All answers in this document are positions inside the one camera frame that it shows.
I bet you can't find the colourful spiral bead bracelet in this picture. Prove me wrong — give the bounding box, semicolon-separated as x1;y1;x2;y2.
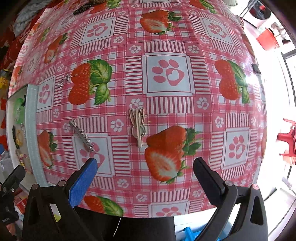
16;149;34;175

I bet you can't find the yellow sunflower hair tie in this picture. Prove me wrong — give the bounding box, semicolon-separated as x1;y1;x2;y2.
14;128;25;147

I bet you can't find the black claw hair clip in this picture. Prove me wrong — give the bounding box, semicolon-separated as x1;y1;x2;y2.
21;95;27;107

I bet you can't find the white jewelry tray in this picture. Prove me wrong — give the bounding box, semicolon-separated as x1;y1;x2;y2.
6;84;49;190

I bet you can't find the black beaded hair clip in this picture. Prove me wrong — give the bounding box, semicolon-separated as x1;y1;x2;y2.
12;126;20;150

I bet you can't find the silver rhinestone hair clip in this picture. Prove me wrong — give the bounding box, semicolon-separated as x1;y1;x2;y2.
69;120;94;152

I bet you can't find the green translucent bangle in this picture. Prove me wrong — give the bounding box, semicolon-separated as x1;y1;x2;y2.
13;98;25;125

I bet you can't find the beige rabbit hair clip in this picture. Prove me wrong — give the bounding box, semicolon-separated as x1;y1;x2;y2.
129;108;146;148

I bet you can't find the red plastic chair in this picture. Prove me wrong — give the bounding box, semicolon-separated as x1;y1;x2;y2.
277;118;295;166

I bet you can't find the pink strawberry checkered tablecloth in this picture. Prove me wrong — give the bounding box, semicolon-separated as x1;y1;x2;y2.
9;1;266;218

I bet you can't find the red bucket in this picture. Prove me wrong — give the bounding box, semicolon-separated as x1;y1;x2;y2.
256;28;280;51

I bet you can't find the grey knitted cloth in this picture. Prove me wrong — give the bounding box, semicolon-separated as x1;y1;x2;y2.
13;1;46;37

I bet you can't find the silver chain earring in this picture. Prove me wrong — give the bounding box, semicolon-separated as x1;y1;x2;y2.
58;74;71;88

